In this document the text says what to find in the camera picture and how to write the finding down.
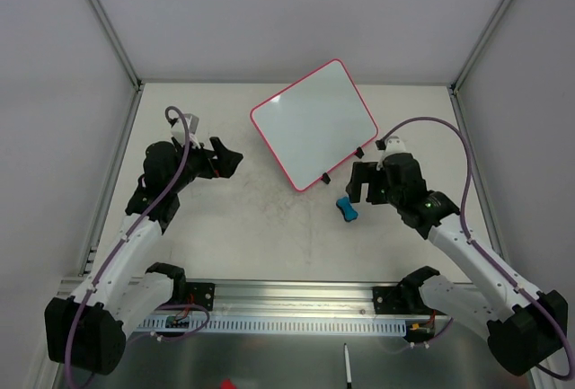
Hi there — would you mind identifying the blue whiteboard eraser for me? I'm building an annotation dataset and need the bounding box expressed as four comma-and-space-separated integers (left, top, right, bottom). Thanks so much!
336, 197, 358, 223

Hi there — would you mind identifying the pink framed whiteboard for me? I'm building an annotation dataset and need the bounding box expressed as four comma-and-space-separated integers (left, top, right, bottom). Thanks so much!
250, 58, 379, 192

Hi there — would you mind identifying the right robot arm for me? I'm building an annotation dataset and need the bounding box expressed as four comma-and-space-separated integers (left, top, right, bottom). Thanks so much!
346, 153, 574, 376

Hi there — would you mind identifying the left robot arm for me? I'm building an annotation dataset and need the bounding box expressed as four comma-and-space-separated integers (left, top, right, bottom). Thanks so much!
44, 137, 243, 375

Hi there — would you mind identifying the white marker pen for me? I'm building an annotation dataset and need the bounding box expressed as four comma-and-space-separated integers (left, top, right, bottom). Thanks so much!
343, 343, 353, 389

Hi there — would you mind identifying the red object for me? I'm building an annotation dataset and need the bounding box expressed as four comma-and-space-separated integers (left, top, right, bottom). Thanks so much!
220, 379, 237, 389

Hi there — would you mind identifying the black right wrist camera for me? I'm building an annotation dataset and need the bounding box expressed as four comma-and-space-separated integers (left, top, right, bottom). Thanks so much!
376, 135, 428, 206

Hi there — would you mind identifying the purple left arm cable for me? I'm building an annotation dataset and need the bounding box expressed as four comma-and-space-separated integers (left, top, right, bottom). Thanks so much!
62, 106, 211, 389

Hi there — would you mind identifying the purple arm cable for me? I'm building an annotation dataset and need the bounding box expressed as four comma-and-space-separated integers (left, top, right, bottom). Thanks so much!
62, 106, 211, 389
376, 116, 575, 381

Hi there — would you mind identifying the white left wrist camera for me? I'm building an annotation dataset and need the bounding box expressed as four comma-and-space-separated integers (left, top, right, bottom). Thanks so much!
169, 113, 200, 147

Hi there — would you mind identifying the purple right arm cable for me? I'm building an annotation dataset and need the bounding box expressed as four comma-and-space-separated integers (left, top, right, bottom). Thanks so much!
376, 116, 575, 381

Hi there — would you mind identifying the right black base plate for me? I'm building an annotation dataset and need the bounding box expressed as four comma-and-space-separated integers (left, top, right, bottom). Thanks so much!
371, 284, 433, 316

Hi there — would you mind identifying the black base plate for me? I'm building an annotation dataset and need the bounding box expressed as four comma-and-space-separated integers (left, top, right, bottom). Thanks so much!
184, 281, 216, 312
371, 284, 433, 316

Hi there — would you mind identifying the aluminium mounting rail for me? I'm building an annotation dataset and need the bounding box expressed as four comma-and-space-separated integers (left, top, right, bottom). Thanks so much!
52, 274, 495, 321

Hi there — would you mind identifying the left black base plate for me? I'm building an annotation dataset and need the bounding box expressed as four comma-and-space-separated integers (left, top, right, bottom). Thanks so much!
184, 281, 216, 312

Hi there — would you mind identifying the white slotted cable duct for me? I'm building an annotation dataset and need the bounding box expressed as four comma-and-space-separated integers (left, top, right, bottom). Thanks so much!
136, 314, 408, 338

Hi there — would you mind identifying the left aluminium frame post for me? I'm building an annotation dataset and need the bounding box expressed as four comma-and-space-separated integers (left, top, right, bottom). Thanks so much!
85, 0, 142, 91

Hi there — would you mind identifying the aluminium frame post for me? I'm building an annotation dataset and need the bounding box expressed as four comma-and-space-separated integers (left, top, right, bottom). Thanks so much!
85, 0, 142, 91
449, 0, 515, 95

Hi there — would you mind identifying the right aluminium frame post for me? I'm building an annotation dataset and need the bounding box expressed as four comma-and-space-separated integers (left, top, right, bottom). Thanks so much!
449, 0, 515, 95

